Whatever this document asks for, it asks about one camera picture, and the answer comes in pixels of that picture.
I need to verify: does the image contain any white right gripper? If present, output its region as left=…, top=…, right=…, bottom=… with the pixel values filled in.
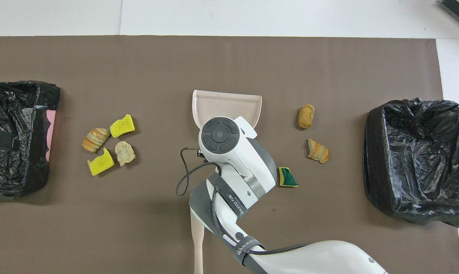
left=233, top=116, right=259, bottom=140

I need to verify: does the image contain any beige plastic dustpan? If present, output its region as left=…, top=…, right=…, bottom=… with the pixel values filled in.
left=192, top=89, right=263, bottom=130

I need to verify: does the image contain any brown bread roll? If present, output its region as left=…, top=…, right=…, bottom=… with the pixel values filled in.
left=298, top=104, right=315, bottom=130

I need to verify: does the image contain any pale bread piece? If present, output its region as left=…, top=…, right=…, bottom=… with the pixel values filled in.
left=114, top=141, right=136, bottom=167

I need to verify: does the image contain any beige hand brush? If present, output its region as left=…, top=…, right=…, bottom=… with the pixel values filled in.
left=190, top=210, right=204, bottom=274

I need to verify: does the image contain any orange striped croissant piece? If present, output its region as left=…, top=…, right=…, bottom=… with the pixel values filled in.
left=82, top=127, right=111, bottom=153

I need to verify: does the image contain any bin covered by black bag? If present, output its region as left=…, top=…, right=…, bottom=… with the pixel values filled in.
left=362, top=98, right=459, bottom=228

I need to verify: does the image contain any pink bin with black bag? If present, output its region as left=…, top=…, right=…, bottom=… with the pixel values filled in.
left=0, top=80, right=61, bottom=199

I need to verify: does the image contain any green and yellow sponge piece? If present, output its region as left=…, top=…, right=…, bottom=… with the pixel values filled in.
left=277, top=167, right=300, bottom=188

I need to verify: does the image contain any tan striped croissant piece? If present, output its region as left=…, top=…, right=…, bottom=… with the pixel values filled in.
left=307, top=139, right=330, bottom=164

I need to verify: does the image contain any brown paper table mat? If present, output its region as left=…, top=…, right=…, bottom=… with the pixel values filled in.
left=0, top=35, right=459, bottom=274

